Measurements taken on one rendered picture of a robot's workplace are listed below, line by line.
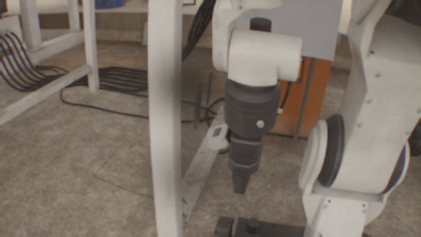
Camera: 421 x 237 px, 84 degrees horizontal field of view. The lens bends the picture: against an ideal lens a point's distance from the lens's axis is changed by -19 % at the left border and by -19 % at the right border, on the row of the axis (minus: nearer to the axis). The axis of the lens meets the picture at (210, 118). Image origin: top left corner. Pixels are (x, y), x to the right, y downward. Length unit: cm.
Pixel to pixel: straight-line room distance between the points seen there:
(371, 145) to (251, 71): 24
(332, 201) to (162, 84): 45
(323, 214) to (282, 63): 33
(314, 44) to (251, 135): 63
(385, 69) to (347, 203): 29
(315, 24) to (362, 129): 60
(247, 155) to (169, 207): 40
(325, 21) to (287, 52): 63
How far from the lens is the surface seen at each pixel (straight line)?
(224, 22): 37
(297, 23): 100
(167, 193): 79
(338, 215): 60
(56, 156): 167
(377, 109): 45
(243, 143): 46
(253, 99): 41
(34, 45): 357
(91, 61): 224
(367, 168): 52
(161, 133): 71
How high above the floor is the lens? 90
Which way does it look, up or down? 29 degrees down
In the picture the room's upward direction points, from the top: 3 degrees clockwise
